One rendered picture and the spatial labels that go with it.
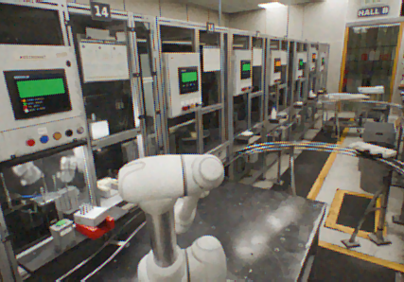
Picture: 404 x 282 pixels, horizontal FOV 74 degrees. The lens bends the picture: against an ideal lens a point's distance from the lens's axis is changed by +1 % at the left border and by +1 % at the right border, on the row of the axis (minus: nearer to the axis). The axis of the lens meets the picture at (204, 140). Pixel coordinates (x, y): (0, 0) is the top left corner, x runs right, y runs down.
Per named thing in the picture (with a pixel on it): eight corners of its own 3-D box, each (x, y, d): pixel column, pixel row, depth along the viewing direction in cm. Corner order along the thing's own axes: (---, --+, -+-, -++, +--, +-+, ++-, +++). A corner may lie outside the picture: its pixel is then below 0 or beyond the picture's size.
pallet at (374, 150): (348, 152, 273) (349, 143, 270) (358, 149, 279) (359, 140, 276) (385, 164, 241) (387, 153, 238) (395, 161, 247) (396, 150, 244)
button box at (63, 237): (61, 252, 125) (56, 230, 122) (52, 246, 129) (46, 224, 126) (77, 242, 132) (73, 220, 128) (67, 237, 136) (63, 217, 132)
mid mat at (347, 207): (386, 244, 257) (386, 242, 256) (323, 226, 286) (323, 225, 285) (386, 198, 337) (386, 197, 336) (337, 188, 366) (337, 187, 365)
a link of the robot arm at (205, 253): (231, 290, 122) (230, 249, 116) (190, 297, 119) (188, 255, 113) (222, 265, 137) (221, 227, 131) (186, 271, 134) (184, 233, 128)
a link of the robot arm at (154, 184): (189, 292, 123) (140, 301, 120) (185, 257, 135) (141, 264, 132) (189, 180, 73) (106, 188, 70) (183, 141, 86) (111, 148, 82)
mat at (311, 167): (305, 220, 299) (306, 219, 298) (255, 206, 330) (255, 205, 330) (355, 117, 767) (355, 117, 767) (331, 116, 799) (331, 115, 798)
